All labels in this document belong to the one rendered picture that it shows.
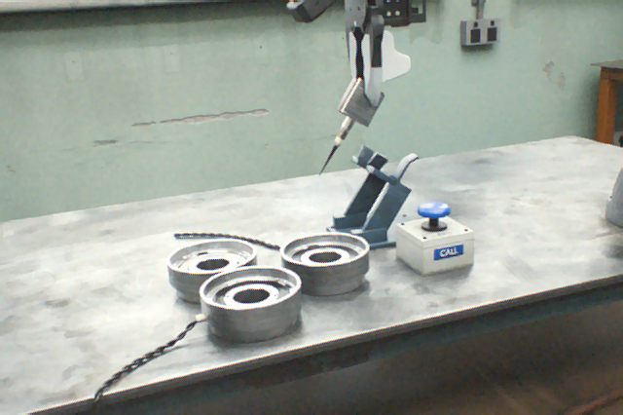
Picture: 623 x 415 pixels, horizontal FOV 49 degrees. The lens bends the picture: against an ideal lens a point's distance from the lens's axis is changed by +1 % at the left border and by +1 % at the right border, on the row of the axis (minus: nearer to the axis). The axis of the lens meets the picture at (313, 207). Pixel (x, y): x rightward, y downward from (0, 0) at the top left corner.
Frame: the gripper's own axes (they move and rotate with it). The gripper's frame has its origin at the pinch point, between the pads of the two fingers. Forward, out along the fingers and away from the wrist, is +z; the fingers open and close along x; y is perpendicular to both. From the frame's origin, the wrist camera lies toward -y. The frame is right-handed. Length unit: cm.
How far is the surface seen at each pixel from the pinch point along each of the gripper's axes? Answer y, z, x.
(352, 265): -8.4, 16.3, -16.2
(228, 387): -24.6, 23.7, -23.1
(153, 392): -31.7, 20.7, -26.0
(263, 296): -19.0, 17.8, -16.8
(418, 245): 0.6, 16.1, -14.1
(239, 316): -22.7, 16.5, -22.9
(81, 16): -35, -10, 148
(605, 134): 160, 50, 143
